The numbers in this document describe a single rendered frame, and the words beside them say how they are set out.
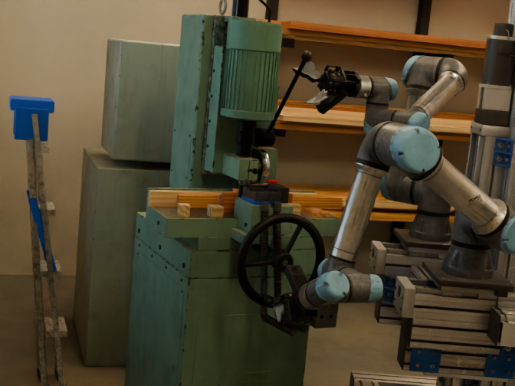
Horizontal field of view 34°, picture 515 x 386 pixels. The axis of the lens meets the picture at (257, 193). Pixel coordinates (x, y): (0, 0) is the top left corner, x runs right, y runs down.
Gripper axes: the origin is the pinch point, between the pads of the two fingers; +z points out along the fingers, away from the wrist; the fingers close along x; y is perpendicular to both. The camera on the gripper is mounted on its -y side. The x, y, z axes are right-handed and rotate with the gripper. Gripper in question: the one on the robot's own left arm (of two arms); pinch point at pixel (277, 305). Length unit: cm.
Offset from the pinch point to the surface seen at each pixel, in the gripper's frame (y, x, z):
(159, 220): -30.8, -28.4, 17.6
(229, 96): -68, -7, 4
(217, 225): -27.6, -12.0, 11.3
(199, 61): -87, -10, 18
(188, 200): -39.3, -16.3, 22.3
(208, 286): -10.7, -12.9, 21.0
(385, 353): -5, 127, 143
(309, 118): -138, 111, 159
